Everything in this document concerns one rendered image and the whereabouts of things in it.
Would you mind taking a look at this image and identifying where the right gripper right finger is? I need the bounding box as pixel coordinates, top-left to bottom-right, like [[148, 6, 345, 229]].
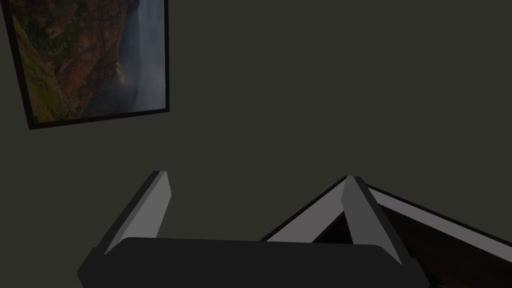
[[341, 175, 418, 266]]

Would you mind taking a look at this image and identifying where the framed landscape picture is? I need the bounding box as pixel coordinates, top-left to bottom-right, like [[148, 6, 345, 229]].
[[0, 0, 171, 131]]

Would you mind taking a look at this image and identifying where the dark box with grey rim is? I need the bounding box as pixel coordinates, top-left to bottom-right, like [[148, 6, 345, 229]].
[[259, 177, 512, 288]]

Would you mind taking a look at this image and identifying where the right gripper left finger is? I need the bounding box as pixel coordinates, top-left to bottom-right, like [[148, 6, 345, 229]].
[[95, 170, 173, 255]]

